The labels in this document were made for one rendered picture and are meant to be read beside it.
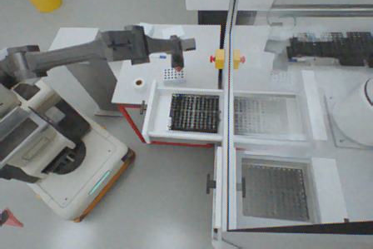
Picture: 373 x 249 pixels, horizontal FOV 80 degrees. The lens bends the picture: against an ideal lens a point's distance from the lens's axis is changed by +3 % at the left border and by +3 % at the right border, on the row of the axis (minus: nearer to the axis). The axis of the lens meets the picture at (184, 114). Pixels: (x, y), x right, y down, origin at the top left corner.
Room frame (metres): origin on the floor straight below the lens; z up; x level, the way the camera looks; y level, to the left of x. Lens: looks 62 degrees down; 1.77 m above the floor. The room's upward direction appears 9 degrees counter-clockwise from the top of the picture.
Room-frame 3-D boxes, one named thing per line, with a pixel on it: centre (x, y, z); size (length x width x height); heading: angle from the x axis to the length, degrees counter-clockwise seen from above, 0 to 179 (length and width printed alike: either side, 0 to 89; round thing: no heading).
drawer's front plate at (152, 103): (0.53, 0.15, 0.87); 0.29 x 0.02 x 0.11; 166
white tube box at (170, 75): (0.79, 0.02, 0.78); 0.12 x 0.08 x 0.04; 84
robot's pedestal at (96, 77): (1.19, 0.65, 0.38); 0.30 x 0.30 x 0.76; 77
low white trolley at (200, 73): (0.92, 0.03, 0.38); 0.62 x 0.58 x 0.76; 166
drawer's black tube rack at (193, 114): (0.48, -0.05, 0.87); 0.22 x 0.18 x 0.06; 76
